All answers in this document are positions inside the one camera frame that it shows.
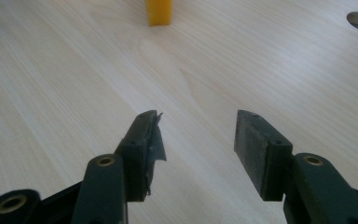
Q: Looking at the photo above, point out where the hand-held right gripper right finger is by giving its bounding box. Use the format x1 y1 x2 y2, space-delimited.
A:
233 109 358 224

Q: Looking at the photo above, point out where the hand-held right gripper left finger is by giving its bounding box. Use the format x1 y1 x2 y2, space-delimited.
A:
71 109 168 224

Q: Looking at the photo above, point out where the yellow block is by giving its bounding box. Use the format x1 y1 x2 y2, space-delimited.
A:
145 0 173 27

